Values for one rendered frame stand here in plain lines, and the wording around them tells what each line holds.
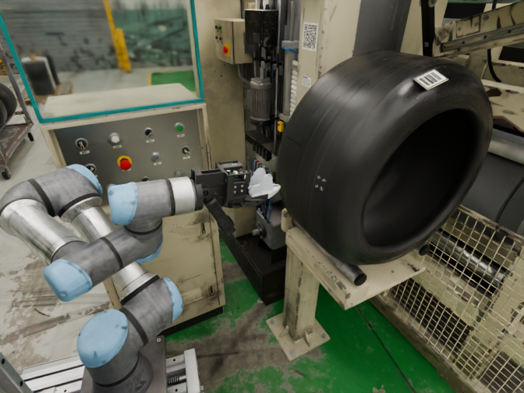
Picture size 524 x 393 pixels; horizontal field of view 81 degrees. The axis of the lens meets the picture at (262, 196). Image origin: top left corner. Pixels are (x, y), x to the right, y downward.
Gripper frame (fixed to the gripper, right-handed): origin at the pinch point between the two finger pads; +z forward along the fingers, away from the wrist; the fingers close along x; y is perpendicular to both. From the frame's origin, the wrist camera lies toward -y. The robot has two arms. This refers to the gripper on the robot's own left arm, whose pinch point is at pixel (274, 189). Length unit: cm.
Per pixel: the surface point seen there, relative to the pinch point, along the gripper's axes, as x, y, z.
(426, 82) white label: -10.9, 27.0, 26.7
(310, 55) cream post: 30.6, 27.2, 26.6
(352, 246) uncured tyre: -11.9, -13.3, 18.4
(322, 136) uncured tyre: -0.8, 12.9, 10.5
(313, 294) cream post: 26, -81, 49
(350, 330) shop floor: 19, -114, 77
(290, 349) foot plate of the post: 24, -117, 40
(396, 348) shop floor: -1, -112, 92
